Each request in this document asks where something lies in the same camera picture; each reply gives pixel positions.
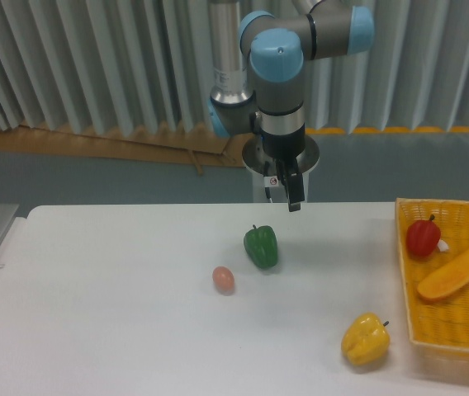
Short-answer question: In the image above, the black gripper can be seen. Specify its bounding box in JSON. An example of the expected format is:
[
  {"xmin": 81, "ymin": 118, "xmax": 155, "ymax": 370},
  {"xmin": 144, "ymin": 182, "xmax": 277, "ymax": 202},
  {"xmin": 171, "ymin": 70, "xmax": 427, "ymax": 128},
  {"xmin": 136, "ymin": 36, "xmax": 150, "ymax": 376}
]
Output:
[{"xmin": 260, "ymin": 126, "xmax": 305, "ymax": 212}]

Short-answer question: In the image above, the green bell pepper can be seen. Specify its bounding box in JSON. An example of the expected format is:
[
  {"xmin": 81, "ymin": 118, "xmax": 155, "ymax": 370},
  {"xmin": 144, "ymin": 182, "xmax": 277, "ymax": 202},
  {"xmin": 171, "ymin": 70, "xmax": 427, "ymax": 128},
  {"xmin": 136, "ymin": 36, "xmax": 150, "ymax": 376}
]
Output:
[{"xmin": 243, "ymin": 225, "xmax": 278, "ymax": 270}]

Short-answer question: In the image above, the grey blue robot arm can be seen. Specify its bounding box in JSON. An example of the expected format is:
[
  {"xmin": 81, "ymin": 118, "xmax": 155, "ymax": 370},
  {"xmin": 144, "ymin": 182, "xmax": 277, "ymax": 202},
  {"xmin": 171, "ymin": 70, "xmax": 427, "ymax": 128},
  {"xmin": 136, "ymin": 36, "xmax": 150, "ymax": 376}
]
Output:
[{"xmin": 207, "ymin": 1, "xmax": 375, "ymax": 212}]

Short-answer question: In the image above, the yellow woven basket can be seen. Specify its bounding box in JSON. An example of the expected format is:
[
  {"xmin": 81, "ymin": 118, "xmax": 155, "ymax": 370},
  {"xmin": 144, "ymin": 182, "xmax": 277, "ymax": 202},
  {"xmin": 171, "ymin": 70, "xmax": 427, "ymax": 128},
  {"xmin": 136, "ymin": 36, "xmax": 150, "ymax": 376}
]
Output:
[{"xmin": 395, "ymin": 198, "xmax": 469, "ymax": 359}]

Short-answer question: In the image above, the brown cardboard sheet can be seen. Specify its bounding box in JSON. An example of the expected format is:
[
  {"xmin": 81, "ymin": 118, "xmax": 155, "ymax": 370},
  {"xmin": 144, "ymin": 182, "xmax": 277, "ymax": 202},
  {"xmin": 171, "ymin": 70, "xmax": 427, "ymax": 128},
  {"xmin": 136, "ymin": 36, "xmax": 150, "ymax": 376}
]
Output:
[{"xmin": 0, "ymin": 122, "xmax": 250, "ymax": 175}]

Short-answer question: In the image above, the brown egg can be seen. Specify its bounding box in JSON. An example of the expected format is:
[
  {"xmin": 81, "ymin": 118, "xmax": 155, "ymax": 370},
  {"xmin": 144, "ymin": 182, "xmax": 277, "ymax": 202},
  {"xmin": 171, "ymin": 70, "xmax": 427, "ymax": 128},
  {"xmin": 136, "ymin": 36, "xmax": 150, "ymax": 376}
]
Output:
[{"xmin": 212, "ymin": 266, "xmax": 235, "ymax": 295}]

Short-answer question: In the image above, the red bell pepper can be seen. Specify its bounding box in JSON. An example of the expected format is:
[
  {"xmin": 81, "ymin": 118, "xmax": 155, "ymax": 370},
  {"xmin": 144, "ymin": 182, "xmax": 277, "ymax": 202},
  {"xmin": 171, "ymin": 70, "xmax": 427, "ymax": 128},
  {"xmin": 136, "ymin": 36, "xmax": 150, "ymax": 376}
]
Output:
[{"xmin": 405, "ymin": 214, "xmax": 441, "ymax": 257}]

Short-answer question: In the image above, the small white object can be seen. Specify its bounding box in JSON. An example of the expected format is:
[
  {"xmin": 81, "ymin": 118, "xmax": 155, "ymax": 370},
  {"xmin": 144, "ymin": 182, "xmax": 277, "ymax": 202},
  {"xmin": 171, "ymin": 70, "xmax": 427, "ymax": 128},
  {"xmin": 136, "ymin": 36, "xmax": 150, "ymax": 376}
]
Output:
[{"xmin": 437, "ymin": 239, "xmax": 450, "ymax": 252}]

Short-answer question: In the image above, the yellow bell pepper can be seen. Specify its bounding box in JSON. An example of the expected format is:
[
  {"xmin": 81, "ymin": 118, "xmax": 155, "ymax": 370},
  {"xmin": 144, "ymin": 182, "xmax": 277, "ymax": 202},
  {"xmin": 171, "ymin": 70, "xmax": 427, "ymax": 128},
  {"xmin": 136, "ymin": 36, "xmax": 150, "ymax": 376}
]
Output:
[{"xmin": 341, "ymin": 312, "xmax": 391, "ymax": 366}]

